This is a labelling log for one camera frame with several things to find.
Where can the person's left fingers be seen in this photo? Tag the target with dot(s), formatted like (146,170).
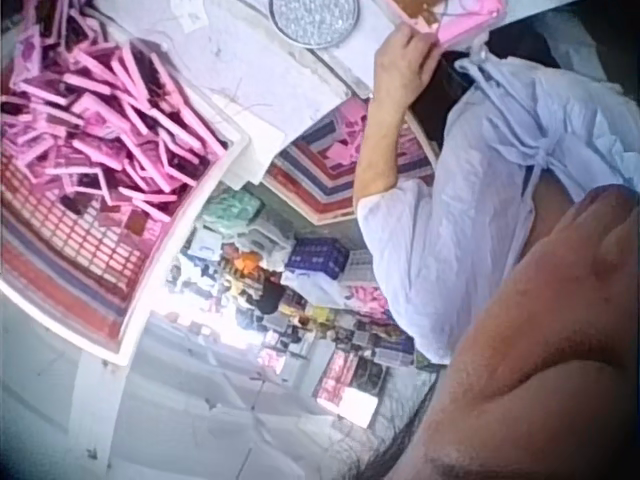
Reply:
(425,45)

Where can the blue plastic crate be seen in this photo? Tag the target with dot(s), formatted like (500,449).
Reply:
(320,256)

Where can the cluttered goods shelf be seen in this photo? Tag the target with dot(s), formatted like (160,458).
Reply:
(280,310)

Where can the round metal mesh disc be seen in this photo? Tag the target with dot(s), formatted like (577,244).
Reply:
(314,20)

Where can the pink packet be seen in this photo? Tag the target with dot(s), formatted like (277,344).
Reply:
(440,17)

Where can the white basket of pink packets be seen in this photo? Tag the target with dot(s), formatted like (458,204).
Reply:
(100,150)

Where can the white paper sheets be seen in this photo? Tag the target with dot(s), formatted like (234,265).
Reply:
(250,85)

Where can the person's left hand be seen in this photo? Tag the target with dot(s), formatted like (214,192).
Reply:
(400,70)

